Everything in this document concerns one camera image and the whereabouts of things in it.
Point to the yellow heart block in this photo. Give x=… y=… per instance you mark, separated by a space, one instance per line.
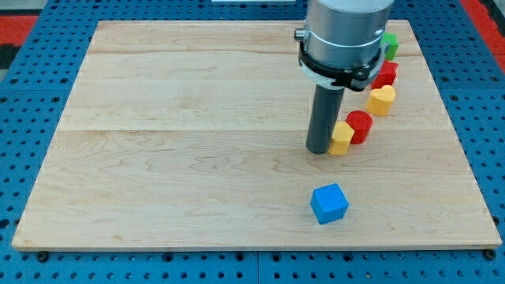
x=380 y=100

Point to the blue cube block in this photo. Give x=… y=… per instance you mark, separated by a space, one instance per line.
x=329 y=203

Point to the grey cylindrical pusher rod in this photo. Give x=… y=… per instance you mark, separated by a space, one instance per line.
x=325 y=110

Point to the red star block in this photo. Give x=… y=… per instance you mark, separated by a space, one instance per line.
x=386 y=76

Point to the yellow hexagon block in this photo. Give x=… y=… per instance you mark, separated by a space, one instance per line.
x=340 y=139

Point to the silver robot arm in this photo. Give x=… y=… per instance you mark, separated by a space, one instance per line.
x=340 y=47

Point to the red circle block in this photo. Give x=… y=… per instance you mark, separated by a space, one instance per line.
x=361 y=123

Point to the green block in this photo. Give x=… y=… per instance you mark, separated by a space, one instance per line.
x=390 y=41

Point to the wooden board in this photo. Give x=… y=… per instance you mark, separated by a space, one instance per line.
x=190 y=136

